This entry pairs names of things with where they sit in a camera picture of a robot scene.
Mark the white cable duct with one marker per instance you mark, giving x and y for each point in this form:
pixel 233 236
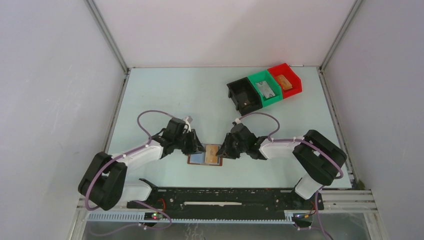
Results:
pixel 154 217

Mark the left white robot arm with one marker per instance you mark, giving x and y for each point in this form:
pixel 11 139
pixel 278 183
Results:
pixel 104 183

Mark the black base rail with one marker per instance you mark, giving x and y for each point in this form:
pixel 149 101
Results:
pixel 230 203

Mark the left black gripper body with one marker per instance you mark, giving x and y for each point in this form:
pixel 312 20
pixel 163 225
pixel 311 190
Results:
pixel 178 140

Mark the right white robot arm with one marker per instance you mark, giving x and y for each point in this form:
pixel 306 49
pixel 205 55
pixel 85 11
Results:
pixel 321 159

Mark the silver card in green bin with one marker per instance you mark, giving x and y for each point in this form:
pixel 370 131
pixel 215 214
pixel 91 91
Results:
pixel 265 89

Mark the dark card in black bin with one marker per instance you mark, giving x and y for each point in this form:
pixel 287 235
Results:
pixel 244 99

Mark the black plastic bin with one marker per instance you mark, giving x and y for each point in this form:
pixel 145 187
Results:
pixel 244 85

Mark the brown leather card holder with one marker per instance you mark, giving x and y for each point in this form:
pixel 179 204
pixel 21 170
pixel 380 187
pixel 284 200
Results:
pixel 198 159

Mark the red plastic bin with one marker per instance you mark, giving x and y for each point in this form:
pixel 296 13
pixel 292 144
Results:
pixel 286 70

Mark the green plastic bin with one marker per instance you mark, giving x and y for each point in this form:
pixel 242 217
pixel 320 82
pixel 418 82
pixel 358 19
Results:
pixel 265 75

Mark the gold VIP credit card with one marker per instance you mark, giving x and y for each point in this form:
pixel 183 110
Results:
pixel 211 157

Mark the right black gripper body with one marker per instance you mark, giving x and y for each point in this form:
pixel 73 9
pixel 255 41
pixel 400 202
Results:
pixel 244 147

